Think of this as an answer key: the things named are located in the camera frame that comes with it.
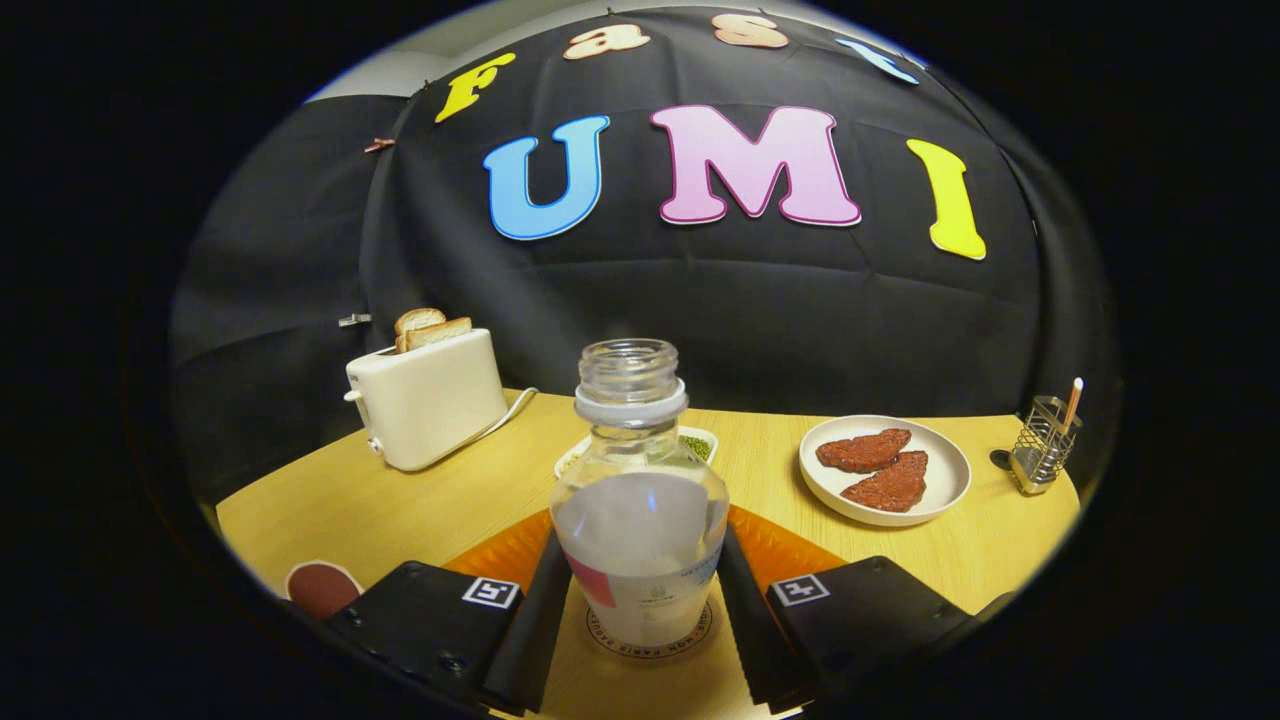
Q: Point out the round white plate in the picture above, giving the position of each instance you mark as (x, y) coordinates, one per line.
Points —
(945, 470)

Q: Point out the cream toaster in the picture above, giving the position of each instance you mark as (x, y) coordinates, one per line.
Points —
(430, 400)

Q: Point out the wooden stick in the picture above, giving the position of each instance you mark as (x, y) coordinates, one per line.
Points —
(1072, 402)

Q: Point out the white divided dish with beans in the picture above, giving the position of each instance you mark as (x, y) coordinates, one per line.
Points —
(697, 445)

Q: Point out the toast slice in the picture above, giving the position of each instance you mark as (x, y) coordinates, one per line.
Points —
(415, 320)
(440, 333)

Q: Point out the round cork coaster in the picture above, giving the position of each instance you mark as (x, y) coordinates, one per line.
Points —
(640, 653)

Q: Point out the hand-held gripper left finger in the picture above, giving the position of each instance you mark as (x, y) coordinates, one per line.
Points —
(535, 630)

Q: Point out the red meat patty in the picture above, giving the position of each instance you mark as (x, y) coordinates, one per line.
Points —
(862, 450)
(890, 487)

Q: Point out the clear plastic juice bottle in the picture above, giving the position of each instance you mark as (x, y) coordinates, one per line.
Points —
(640, 540)

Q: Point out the copper clip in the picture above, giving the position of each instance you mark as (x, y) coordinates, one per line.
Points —
(378, 145)

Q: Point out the black backdrop cloth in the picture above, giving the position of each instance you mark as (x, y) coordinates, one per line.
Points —
(740, 320)

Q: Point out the wooden table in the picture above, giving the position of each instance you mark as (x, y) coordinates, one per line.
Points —
(760, 490)

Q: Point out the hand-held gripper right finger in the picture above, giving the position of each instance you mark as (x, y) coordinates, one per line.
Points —
(745, 630)

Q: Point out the silver metal clip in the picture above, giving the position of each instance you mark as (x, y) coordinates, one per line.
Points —
(353, 320)

